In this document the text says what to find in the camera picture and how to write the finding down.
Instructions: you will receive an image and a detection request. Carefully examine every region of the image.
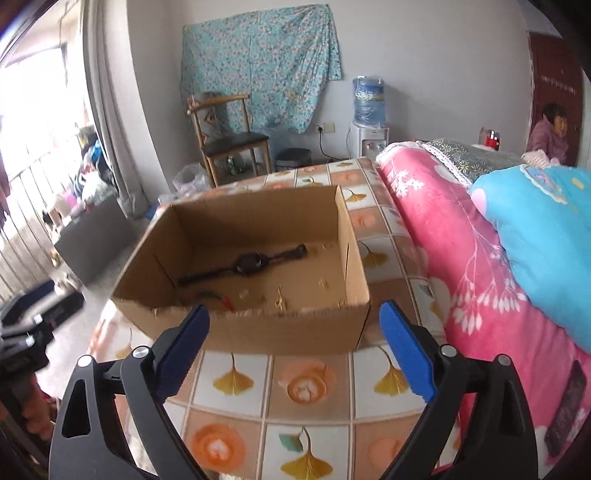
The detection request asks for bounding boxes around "teal floral wall cloth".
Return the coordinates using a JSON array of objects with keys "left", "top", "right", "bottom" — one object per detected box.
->
[{"left": 180, "top": 4, "right": 343, "bottom": 134}]

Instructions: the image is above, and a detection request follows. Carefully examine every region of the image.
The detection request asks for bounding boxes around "black power cable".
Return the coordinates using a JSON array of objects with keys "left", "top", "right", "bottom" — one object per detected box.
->
[{"left": 318, "top": 130, "right": 352, "bottom": 163}]

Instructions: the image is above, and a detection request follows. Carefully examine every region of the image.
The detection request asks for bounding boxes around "multicolour glass bead bracelet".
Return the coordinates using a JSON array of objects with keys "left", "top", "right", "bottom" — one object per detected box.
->
[{"left": 196, "top": 288, "right": 236, "bottom": 310}]

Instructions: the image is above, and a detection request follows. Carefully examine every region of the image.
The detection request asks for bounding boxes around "grey curtain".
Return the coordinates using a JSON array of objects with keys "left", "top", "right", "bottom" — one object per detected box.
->
[{"left": 83, "top": 0, "right": 151, "bottom": 220}]

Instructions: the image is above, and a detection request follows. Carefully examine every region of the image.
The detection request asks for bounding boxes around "brown cardboard box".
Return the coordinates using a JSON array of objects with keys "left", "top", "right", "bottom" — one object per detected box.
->
[{"left": 111, "top": 185, "right": 371, "bottom": 356}]

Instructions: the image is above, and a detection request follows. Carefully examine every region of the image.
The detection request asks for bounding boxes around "clear plastic bag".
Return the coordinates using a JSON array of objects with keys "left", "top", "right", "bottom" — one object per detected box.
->
[{"left": 172, "top": 162, "right": 213, "bottom": 197}]

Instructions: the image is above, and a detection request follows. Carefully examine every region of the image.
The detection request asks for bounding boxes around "white water dispenser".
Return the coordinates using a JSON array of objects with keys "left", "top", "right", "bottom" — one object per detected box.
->
[{"left": 346, "top": 122, "right": 389, "bottom": 161}]

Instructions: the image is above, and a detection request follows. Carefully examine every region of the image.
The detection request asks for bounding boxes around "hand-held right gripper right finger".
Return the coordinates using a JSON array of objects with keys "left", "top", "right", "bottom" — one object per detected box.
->
[{"left": 379, "top": 300, "right": 540, "bottom": 480}]

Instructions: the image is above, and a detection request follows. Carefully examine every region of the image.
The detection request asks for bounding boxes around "brown door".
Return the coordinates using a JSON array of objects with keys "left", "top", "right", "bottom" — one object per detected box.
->
[{"left": 527, "top": 31, "right": 587, "bottom": 167}]

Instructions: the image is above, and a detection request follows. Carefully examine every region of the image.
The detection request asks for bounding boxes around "dark smartphone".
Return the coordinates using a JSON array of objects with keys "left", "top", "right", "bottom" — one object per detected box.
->
[{"left": 544, "top": 359, "right": 588, "bottom": 457}]

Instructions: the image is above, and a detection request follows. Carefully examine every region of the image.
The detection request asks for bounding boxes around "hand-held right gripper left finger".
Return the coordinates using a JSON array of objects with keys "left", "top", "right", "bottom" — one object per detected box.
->
[{"left": 48, "top": 304, "right": 211, "bottom": 480}]

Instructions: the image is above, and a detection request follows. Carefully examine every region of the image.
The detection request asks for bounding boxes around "grey bench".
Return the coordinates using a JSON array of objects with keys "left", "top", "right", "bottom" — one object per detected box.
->
[{"left": 53, "top": 194, "right": 139, "bottom": 287}]

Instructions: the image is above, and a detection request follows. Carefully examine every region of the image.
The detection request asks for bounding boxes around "pink floral blanket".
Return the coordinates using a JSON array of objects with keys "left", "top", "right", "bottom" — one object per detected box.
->
[{"left": 376, "top": 141, "right": 591, "bottom": 480}]

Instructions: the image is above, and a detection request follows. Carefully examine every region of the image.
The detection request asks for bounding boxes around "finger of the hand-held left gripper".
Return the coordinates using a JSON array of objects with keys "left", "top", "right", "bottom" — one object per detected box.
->
[
  {"left": 0, "top": 281, "right": 56, "bottom": 324},
  {"left": 28, "top": 294, "right": 86, "bottom": 333}
]

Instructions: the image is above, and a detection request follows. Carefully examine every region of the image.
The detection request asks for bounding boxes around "grey floral lace-edged cloth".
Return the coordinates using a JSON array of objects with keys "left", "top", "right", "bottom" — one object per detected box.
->
[{"left": 418, "top": 137, "right": 527, "bottom": 188}]

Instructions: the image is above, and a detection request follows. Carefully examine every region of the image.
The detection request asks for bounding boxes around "wooden chair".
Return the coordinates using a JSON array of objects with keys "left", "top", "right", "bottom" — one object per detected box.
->
[{"left": 187, "top": 92, "right": 273, "bottom": 188}]

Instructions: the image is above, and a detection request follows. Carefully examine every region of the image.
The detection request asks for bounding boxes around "light blue quilt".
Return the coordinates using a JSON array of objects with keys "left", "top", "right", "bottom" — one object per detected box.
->
[{"left": 468, "top": 164, "right": 591, "bottom": 354}]

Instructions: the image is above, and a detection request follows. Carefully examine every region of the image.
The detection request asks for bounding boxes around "pink strap smartwatch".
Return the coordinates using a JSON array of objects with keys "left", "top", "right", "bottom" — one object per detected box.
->
[{"left": 178, "top": 244, "right": 308, "bottom": 287}]

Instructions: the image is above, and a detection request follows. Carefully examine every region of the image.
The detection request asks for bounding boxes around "pile of clothes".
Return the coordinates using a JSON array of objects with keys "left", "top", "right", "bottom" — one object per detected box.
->
[{"left": 69, "top": 129, "right": 116, "bottom": 213}]

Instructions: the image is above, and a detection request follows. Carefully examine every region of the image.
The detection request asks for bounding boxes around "metal window railing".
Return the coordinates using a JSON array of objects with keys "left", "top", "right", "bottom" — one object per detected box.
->
[{"left": 0, "top": 138, "right": 88, "bottom": 291}]

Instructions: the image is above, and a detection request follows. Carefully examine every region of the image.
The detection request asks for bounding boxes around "leaf and coffee print tablecloth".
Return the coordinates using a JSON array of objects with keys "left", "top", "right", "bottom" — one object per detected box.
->
[{"left": 88, "top": 157, "right": 462, "bottom": 480}]

